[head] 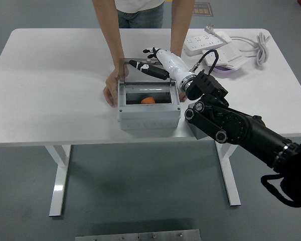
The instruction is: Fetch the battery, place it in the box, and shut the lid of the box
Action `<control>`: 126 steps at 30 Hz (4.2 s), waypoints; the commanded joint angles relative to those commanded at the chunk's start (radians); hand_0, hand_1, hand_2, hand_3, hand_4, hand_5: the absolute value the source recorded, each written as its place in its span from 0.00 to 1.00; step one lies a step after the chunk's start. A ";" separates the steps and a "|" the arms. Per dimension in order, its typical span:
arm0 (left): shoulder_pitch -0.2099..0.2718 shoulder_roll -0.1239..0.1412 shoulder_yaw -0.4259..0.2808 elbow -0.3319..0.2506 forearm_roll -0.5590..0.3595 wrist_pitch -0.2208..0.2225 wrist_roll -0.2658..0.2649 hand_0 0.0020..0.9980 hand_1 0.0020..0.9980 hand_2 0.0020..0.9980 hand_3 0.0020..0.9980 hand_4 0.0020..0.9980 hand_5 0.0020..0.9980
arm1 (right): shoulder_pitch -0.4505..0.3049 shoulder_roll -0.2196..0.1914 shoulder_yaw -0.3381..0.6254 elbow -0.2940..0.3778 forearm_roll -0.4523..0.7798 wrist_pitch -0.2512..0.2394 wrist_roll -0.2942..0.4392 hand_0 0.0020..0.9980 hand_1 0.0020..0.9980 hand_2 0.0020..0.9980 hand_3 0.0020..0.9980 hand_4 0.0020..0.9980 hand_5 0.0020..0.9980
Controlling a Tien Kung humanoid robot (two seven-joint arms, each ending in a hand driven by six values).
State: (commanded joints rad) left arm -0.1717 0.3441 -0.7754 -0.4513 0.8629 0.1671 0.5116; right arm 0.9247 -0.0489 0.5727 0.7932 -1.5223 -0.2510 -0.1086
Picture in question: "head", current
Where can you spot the person's right hand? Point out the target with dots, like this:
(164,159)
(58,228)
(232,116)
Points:
(111,88)

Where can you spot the brown floor sign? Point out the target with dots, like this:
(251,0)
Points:
(203,9)

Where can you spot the white table leg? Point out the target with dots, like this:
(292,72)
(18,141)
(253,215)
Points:
(59,188)
(232,185)

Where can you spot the white power strip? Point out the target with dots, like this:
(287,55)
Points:
(205,42)

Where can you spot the grey metal plate with screws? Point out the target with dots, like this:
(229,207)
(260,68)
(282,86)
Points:
(138,236)

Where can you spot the white wall socket panel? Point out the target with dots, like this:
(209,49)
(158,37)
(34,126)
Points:
(228,55)
(237,64)

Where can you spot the person's left forearm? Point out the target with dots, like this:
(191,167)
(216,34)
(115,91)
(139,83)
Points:
(180,27)

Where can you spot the grey block with round hole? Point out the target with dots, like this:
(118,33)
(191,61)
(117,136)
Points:
(200,134)

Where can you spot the grey plastic junction box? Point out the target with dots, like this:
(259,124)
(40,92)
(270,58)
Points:
(148,115)

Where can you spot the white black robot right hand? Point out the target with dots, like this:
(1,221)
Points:
(174,65)

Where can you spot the purple round bowl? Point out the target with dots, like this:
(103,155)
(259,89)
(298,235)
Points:
(225,71)

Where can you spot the person's right forearm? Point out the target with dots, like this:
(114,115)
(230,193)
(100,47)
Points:
(111,32)

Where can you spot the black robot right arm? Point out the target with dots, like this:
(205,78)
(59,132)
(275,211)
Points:
(240,125)

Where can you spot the person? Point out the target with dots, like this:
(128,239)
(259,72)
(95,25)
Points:
(140,12)

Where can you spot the transparent hinged box lid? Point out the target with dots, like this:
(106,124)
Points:
(121,72)

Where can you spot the orange cylindrical battery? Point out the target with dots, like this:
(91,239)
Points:
(148,101)

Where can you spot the person's left hand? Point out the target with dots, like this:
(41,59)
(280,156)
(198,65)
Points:
(182,97)

